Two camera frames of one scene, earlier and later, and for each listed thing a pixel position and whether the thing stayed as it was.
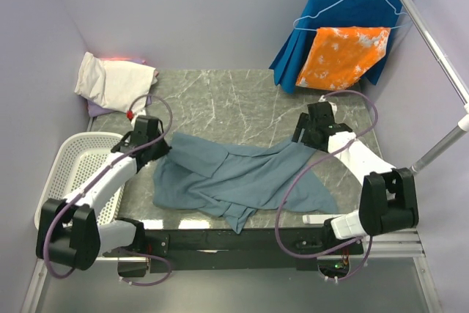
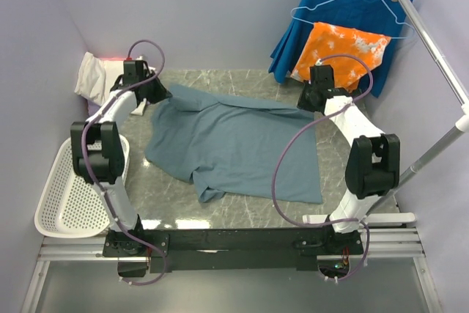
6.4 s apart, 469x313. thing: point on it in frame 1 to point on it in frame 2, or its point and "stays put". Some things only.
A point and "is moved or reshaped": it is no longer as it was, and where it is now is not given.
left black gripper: x=163 y=150 to x=162 y=93
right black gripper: x=303 y=123 to x=302 y=103
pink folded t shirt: x=121 y=59 stays put
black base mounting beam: x=219 y=251 stays put
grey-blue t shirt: x=193 y=173 is moved or reshaped
